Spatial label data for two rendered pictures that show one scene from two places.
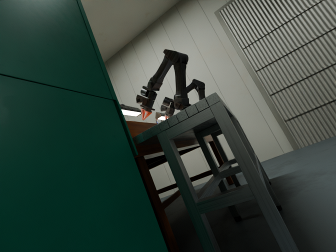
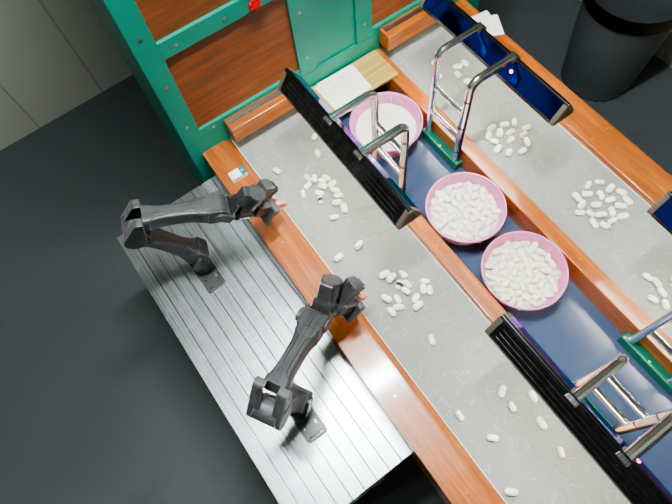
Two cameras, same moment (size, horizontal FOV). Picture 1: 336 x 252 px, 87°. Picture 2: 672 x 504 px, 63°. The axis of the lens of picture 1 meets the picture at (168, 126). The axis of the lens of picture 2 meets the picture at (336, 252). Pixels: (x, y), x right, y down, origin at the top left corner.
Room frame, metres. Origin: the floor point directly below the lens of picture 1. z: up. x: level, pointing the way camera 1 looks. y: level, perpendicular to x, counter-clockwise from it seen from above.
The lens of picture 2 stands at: (1.87, -0.43, 2.39)
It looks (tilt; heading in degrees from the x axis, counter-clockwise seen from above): 66 degrees down; 132
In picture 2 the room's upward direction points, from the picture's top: 11 degrees counter-clockwise
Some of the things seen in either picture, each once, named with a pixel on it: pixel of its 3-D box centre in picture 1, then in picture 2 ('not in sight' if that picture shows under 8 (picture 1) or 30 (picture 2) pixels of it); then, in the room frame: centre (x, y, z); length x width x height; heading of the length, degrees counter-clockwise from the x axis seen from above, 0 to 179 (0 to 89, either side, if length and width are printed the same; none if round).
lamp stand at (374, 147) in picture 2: not in sight; (369, 162); (1.34, 0.39, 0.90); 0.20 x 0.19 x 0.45; 157
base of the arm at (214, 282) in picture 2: not in sight; (200, 262); (0.98, -0.14, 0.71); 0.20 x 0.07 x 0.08; 158
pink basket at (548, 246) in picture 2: not in sight; (521, 274); (1.92, 0.36, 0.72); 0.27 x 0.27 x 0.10
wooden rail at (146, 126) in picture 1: (184, 137); (361, 348); (1.60, -0.10, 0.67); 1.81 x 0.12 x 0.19; 157
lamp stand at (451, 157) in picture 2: not in sight; (465, 100); (1.50, 0.76, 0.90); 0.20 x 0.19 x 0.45; 157
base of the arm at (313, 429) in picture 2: not in sight; (298, 407); (1.54, -0.36, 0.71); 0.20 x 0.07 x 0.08; 158
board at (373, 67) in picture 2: not in sight; (351, 83); (1.06, 0.73, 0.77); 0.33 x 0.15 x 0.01; 67
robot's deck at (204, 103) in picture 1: (176, 140); (311, 292); (1.35, -0.02, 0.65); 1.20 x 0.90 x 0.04; 158
